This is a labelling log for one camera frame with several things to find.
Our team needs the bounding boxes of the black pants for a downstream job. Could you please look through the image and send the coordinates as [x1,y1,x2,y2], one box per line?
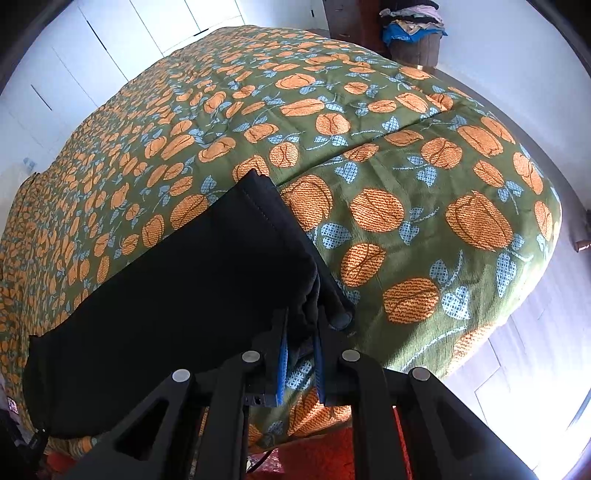
[22,168,357,439]

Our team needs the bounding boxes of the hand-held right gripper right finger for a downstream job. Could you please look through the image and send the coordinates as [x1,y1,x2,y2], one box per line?
[314,318,541,480]

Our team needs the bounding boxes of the brown basket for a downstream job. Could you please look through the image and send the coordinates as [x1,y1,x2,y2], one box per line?
[390,33,440,69]

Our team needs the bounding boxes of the dark wooden cabinet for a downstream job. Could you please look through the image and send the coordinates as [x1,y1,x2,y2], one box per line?
[323,0,385,47]

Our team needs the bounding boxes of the orange knitted garment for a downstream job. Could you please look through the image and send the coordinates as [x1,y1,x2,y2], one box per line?
[272,429,365,480]

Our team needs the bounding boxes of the green orange floral bedspread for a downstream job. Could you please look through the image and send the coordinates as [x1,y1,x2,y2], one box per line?
[0,25,563,457]

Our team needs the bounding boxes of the pile of clothes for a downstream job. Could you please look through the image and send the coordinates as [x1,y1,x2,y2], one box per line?
[379,0,450,40]

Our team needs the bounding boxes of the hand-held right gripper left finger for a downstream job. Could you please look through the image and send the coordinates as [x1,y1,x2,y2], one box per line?
[69,310,289,480]

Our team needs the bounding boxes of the white wardrobe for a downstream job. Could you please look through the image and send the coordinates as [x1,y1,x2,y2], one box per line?
[0,0,245,153]

